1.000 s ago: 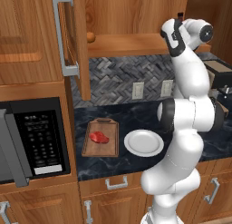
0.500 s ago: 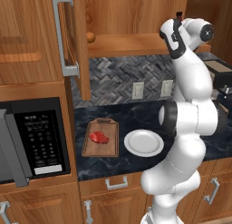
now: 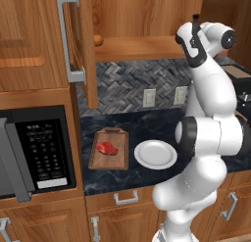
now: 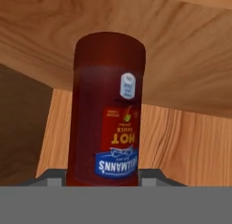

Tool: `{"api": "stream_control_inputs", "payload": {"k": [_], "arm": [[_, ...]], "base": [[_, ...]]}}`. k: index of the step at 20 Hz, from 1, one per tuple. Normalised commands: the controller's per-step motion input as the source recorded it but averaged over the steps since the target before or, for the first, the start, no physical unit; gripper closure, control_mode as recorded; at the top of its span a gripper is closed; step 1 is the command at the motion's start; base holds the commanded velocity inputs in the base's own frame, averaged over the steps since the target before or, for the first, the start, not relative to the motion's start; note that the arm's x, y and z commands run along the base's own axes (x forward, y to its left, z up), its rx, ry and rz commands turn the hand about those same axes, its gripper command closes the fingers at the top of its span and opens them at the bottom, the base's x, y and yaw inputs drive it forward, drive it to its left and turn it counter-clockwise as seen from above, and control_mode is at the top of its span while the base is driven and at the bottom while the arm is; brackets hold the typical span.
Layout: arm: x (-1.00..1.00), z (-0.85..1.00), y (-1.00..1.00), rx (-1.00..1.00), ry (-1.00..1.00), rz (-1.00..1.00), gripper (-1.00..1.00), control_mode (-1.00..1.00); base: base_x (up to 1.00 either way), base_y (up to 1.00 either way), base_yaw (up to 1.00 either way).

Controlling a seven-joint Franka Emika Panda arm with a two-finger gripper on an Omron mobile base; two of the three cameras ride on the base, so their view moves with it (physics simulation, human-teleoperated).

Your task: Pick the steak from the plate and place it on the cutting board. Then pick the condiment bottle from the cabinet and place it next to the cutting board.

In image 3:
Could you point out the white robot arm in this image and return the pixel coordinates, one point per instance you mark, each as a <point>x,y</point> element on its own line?
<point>209,89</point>

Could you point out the red raw steak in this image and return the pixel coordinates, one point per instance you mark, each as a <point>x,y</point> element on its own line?
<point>107,148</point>

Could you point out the white round plate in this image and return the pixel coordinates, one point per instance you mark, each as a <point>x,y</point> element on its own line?
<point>155,154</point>

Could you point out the wooden cutting board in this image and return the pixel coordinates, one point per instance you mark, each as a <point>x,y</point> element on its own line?
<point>111,162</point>

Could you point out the open wooden cabinet door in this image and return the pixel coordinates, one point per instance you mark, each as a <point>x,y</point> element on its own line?
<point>87,56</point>

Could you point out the wooden base cabinet door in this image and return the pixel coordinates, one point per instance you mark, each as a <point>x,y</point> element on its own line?
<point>130,226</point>
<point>243,216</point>
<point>45,223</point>

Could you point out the round brown food item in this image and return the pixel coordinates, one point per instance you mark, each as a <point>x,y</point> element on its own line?
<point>98,40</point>

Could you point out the black microwave oven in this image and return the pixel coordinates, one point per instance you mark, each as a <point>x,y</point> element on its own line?
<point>45,151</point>

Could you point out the wooden drawer front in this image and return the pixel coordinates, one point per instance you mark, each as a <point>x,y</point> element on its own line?
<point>101,202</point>

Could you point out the black countertop appliance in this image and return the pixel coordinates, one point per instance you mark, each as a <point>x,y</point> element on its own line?
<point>240,82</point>

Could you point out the white wall outlet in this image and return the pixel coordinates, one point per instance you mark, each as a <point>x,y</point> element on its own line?
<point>149,98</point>
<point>180,95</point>

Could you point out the open wooden wall cabinet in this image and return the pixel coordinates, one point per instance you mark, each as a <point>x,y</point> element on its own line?
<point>140,20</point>

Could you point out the closed wooden wall cabinet door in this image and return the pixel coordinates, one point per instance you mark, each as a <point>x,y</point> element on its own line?
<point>29,40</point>

